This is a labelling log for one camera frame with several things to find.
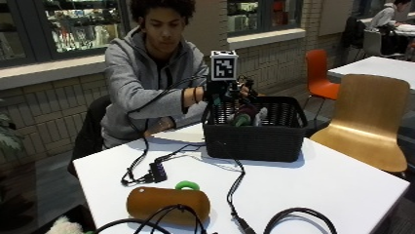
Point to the dark purple toy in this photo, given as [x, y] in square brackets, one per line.
[248, 110]

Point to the white marker cube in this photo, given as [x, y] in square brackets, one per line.
[224, 65]

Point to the green toy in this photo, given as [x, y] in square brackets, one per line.
[243, 121]

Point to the black wristbands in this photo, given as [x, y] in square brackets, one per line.
[196, 95]

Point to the black woven basket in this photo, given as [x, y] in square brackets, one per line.
[255, 139]

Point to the orange chair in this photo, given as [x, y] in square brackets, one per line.
[320, 78]

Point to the the person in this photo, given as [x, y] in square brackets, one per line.
[139, 74]

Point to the light wooden chair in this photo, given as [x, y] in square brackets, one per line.
[368, 123]

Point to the dark background chair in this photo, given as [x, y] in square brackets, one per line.
[354, 32]

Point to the white side table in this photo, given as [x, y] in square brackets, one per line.
[376, 69]

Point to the black usb hub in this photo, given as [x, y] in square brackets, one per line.
[158, 171]

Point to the black chair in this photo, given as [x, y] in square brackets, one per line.
[88, 136]

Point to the brown cylindrical pouch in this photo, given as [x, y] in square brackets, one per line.
[168, 203]

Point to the green plant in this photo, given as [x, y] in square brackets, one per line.
[10, 138]

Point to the white fluffy toy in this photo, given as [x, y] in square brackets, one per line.
[65, 226]

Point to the grey window frame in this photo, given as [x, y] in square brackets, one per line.
[65, 31]

